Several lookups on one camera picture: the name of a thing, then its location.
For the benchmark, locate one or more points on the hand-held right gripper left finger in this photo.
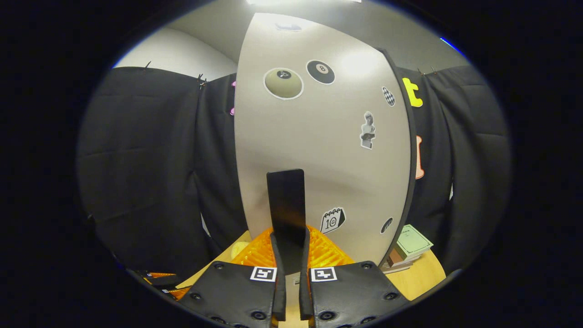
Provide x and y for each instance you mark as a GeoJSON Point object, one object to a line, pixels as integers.
{"type": "Point", "coordinates": [280, 296]}

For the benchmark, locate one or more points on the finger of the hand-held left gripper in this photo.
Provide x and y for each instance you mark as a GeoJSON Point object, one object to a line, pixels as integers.
{"type": "Point", "coordinates": [159, 276]}
{"type": "Point", "coordinates": [175, 293]}

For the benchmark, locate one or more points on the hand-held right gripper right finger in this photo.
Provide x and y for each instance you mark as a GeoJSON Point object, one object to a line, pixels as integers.
{"type": "Point", "coordinates": [304, 296]}

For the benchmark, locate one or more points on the beige cabinet door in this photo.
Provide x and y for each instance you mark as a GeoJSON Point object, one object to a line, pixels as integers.
{"type": "Point", "coordinates": [319, 146]}

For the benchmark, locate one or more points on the grey cabinet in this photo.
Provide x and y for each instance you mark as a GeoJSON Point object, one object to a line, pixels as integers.
{"type": "Point", "coordinates": [412, 159]}

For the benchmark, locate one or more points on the pale yellow round object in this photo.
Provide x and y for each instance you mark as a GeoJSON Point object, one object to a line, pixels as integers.
{"type": "Point", "coordinates": [239, 250]}

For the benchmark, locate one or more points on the brown book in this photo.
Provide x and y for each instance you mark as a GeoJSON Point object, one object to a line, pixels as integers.
{"type": "Point", "coordinates": [395, 258]}

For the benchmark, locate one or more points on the black backdrop cloth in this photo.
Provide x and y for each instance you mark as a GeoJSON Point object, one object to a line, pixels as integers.
{"type": "Point", "coordinates": [145, 159]}

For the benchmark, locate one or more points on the green book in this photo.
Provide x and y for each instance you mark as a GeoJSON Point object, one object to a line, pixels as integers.
{"type": "Point", "coordinates": [412, 241]}

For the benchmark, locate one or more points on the wide ceiling light panel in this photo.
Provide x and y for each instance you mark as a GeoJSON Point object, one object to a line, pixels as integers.
{"type": "Point", "coordinates": [300, 2]}

